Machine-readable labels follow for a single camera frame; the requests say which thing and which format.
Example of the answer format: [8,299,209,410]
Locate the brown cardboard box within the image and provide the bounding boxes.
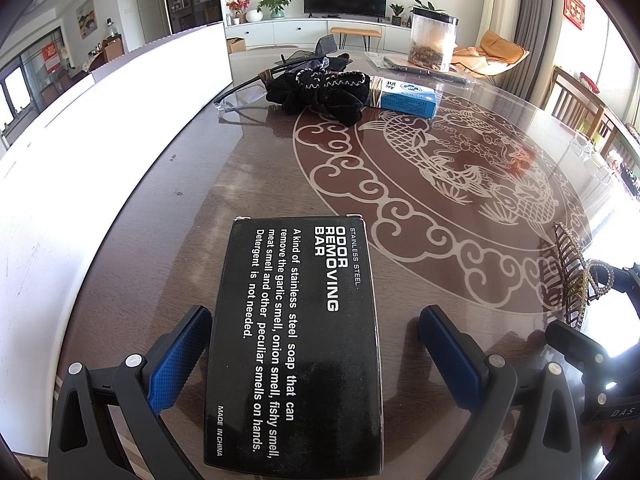
[227,37,246,54]

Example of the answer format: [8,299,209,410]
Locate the blue white medicine box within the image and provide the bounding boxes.
[367,76,437,119]

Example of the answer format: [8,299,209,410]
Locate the white tv cabinet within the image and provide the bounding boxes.
[226,18,411,54]

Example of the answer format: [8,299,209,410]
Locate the clear eyeglasses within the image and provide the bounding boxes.
[213,70,273,116]

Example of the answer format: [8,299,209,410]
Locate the wooden bench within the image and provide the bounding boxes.
[330,26,383,52]

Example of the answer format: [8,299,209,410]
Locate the green potted plant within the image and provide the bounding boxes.
[257,0,293,18]

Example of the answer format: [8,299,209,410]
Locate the flat tray under jar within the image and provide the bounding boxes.
[363,50,482,84]

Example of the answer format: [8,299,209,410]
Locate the orange lounge chair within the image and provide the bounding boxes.
[451,30,529,78]

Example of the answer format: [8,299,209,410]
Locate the red flower vase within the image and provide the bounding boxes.
[226,0,252,24]

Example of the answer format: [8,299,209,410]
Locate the white cardboard sorting box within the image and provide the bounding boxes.
[0,23,232,457]

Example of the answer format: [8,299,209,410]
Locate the clear plastic jar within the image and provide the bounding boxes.
[408,8,459,72]

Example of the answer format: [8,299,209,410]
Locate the black knit stitched pouch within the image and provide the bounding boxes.
[265,68,371,127]

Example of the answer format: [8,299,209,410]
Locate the wooden dining chair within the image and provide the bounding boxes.
[541,66,623,144]

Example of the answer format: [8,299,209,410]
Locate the black odor bar box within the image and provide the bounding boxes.
[204,214,384,479]

